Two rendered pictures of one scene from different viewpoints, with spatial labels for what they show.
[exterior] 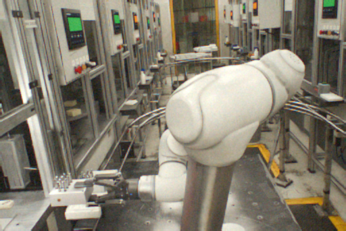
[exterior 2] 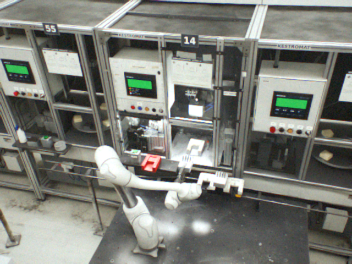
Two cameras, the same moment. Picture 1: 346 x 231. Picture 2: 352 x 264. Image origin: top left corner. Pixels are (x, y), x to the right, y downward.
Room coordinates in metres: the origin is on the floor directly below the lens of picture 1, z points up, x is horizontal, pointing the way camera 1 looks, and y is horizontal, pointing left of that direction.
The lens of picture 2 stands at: (1.44, -1.64, 2.86)
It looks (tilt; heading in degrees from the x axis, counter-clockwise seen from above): 36 degrees down; 104
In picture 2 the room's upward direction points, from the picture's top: 2 degrees counter-clockwise
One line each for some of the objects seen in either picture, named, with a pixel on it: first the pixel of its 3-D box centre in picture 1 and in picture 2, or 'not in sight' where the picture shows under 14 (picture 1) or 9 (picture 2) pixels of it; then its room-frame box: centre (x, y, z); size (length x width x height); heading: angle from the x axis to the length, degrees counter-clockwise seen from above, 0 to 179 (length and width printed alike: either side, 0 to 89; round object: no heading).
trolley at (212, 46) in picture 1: (207, 64); not in sight; (7.83, -0.95, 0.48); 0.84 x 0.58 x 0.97; 5
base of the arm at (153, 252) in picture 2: not in sight; (150, 243); (0.84, -0.15, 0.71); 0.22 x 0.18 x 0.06; 177
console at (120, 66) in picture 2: not in sight; (143, 81); (0.61, 0.69, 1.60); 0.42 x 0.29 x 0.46; 177
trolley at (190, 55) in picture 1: (192, 73); not in sight; (6.58, -0.46, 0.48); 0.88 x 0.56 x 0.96; 105
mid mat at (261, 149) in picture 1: (250, 162); not in sight; (3.15, -0.81, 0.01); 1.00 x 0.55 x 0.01; 177
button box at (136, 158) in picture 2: not in sight; (136, 156); (0.54, 0.49, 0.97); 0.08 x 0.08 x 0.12; 87
